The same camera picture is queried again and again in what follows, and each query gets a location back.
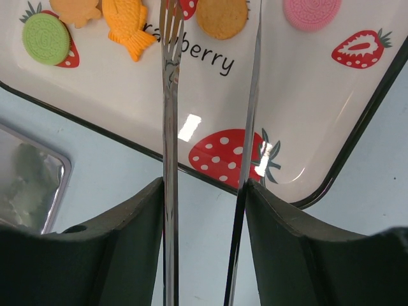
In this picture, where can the pink round cookie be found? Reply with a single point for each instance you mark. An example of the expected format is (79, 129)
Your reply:
(310, 15)

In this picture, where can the green round cookie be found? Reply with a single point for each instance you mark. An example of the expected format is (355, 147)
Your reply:
(46, 39)

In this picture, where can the silver tin lid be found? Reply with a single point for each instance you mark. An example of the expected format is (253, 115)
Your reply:
(33, 181)

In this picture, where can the orange fish cookie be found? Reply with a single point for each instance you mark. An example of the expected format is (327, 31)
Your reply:
(126, 20)

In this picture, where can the strawberry print tray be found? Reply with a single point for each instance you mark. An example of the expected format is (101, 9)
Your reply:
(318, 89)

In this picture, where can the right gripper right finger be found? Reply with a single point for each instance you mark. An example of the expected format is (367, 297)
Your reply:
(301, 260)

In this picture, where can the orange flower cookie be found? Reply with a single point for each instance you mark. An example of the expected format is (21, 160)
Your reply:
(76, 12)

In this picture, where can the brown round cookie lower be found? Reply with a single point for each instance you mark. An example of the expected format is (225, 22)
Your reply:
(222, 19)

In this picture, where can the metal tongs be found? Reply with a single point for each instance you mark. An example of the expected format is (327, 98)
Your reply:
(171, 28)

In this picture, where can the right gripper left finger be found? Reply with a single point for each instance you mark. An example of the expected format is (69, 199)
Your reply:
(110, 259)

